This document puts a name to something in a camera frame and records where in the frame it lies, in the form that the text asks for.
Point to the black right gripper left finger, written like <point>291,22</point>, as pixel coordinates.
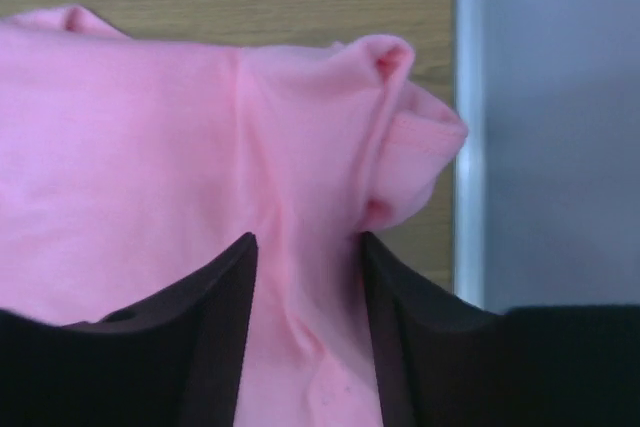
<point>172,359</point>

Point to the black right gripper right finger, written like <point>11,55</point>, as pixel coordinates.
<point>440,361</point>

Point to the pink t shirt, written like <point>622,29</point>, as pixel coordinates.
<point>127,164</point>

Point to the aluminium frame rail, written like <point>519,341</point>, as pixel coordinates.
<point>470,168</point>

